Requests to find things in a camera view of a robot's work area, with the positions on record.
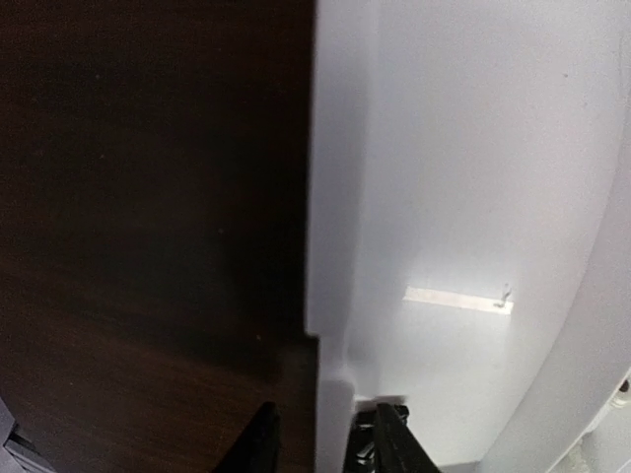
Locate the white compartment tray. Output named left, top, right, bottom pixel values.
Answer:
left=306, top=1, right=630, bottom=472

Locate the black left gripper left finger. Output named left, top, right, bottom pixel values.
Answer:
left=212, top=401, right=281, bottom=473

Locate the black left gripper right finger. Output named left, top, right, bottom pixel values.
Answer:
left=374, top=403, right=441, bottom=473

